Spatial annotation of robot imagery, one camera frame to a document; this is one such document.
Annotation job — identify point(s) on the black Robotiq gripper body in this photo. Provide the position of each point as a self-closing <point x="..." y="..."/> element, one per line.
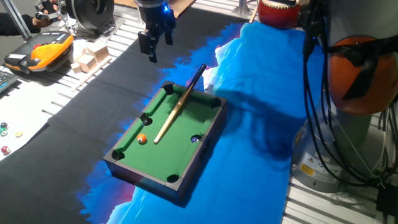
<point x="152" y="15"/>

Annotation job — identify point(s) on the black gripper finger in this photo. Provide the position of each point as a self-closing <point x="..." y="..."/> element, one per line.
<point x="146" y="42"/>
<point x="168" y="37"/>

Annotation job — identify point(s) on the metal clamp tool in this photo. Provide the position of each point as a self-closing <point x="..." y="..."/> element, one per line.
<point x="60" y="11"/>

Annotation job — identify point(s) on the orange pool ball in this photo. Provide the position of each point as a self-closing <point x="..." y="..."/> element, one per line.
<point x="141" y="138"/>

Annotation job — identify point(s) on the forearm in black sleeve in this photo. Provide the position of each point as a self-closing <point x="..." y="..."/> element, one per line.
<point x="15" y="25"/>

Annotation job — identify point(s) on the grey and orange KUKA arm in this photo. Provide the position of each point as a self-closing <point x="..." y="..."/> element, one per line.
<point x="357" y="77"/>

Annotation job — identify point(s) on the blue pool ball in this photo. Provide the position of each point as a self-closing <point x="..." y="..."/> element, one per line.
<point x="195" y="139"/>

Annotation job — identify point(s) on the miniature green pool table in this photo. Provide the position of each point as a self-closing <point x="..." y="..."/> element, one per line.
<point x="174" y="149"/>

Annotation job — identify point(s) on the yellow pool ball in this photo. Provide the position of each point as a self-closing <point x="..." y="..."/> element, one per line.
<point x="19" y="134"/>

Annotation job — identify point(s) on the black pool ball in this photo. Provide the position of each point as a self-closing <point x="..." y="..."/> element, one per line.
<point x="3" y="125"/>

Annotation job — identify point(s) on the green pool ball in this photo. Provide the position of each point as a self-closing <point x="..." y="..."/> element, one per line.
<point x="3" y="132"/>

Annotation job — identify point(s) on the red pool ball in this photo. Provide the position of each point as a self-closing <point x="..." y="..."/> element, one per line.
<point x="5" y="150"/>

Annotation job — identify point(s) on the person's hand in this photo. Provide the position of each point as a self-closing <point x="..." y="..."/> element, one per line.
<point x="43" y="20"/>

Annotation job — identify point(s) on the large wooden block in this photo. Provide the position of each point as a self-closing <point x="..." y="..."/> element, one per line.
<point x="98" y="52"/>

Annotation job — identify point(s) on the black filament spool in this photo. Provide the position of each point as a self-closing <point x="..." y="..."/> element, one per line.
<point x="90" y="12"/>

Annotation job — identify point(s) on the medium wooden block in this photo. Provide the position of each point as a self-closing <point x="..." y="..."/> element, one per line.
<point x="87" y="63"/>

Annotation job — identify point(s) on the small wooden block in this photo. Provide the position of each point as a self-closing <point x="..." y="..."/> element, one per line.
<point x="75" y="67"/>

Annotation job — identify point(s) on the wooden drumstick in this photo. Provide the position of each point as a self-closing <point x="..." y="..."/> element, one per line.
<point x="253" y="14"/>

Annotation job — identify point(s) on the orange and black teach pendant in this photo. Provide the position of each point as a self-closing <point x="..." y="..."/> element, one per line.
<point x="43" y="53"/>

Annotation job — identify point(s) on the blue and black printed cloth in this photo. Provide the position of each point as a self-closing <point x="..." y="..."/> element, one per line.
<point x="255" y="140"/>

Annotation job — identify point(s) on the black computer keyboard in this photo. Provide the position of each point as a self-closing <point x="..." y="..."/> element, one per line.
<point x="6" y="79"/>

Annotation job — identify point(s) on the aluminium frame post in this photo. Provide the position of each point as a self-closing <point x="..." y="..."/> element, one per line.
<point x="15" y="18"/>
<point x="244" y="7"/>

